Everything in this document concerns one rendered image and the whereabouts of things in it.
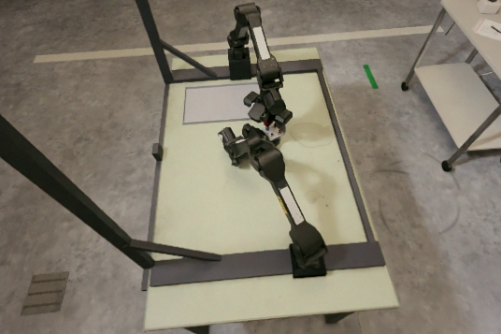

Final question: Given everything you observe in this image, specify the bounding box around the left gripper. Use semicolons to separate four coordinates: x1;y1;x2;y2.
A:
243;91;293;126

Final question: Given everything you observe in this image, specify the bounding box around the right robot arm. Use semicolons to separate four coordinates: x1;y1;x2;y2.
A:
218;125;328;269

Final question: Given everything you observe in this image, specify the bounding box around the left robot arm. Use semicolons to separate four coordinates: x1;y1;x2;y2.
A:
227;2;286;123

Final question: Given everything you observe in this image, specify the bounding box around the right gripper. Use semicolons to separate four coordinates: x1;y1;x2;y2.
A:
242;123;279;154

